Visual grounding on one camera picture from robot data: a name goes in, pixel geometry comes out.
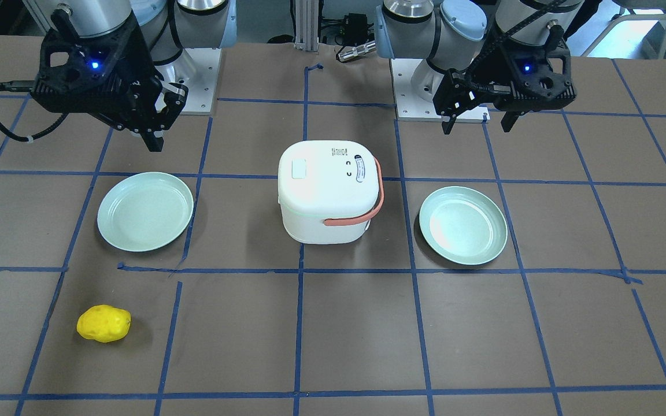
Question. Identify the silver metal cylinder connector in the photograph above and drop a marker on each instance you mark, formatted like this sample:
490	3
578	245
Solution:
350	53

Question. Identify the black power adapter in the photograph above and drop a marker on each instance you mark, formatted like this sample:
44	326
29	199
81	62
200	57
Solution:
355	29

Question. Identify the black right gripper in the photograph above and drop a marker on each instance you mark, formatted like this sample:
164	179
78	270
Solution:
136	75

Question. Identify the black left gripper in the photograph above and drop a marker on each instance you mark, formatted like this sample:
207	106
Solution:
490	74

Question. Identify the green plate near lemon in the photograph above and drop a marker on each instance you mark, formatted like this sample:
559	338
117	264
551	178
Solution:
145	212

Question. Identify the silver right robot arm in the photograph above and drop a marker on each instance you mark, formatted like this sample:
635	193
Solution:
169	27

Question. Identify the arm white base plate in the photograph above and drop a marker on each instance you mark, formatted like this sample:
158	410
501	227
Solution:
198	70
414	83

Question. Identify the white rice cooker pink handle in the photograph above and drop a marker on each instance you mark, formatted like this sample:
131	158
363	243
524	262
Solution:
328	190

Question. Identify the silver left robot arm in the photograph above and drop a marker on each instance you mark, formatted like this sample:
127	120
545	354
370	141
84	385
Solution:
451	34

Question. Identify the green plate far from lemon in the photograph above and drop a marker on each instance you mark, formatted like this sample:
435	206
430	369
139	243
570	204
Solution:
463	225

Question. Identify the aluminium frame post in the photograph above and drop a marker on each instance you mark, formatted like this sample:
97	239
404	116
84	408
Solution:
306	25

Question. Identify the yellow lemon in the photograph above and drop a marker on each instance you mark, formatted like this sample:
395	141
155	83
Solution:
104	323

